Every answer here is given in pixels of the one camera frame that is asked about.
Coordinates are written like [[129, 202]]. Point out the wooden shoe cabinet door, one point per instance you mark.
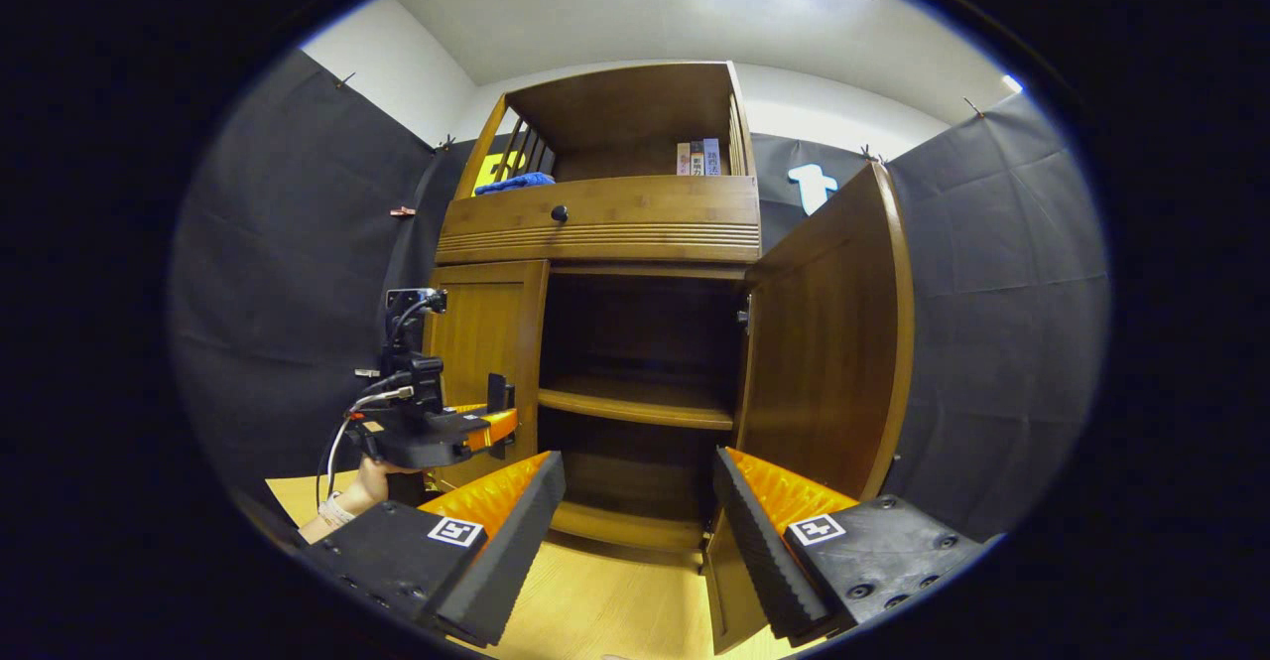
[[824, 342], [486, 332]]

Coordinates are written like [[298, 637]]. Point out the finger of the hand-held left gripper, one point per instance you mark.
[[493, 430], [468, 408]]

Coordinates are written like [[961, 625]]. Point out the grey upright book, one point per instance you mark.
[[697, 159]]

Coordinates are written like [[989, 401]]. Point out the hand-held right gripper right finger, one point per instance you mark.
[[769, 561]]

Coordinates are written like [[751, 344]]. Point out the black backdrop cloth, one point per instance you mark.
[[298, 293]]

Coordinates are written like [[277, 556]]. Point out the pale blue upright book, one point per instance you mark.
[[711, 157]]

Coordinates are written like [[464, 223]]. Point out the wooden inner cabinet shelf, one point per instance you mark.
[[635, 404]]

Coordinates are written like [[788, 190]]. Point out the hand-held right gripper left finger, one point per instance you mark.
[[496, 571]]

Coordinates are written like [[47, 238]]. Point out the beige upright book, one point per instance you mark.
[[684, 160]]

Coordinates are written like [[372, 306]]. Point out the small ceiling light panel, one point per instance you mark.
[[1012, 84]]

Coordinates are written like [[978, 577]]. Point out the wooden cabinet drawer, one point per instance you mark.
[[645, 205]]

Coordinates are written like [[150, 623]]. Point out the blue folded cloth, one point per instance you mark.
[[514, 183]]

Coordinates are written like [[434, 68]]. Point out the wooden double-door shoe cabinet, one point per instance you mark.
[[625, 109]]

